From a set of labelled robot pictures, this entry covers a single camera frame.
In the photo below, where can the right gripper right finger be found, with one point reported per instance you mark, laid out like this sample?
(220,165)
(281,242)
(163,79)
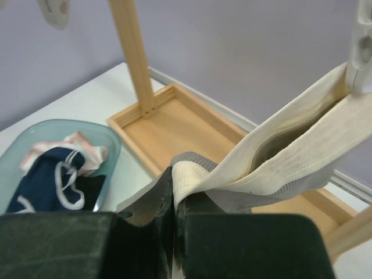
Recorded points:
(211,243)

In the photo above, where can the white pink underwear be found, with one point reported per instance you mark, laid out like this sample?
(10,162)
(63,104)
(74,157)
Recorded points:
(94,155)

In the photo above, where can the grey underwear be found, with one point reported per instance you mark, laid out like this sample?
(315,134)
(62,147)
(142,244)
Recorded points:
(294,150)

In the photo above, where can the navy blue underwear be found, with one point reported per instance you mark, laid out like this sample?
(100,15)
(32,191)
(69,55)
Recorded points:
(49,185)

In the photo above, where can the wooden rack stand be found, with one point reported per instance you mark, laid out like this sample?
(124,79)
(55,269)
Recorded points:
(166,123)

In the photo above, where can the teal plastic basin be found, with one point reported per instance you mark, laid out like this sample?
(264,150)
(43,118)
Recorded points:
(94,186)

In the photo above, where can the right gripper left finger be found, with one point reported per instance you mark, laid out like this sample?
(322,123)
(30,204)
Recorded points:
(134,243)

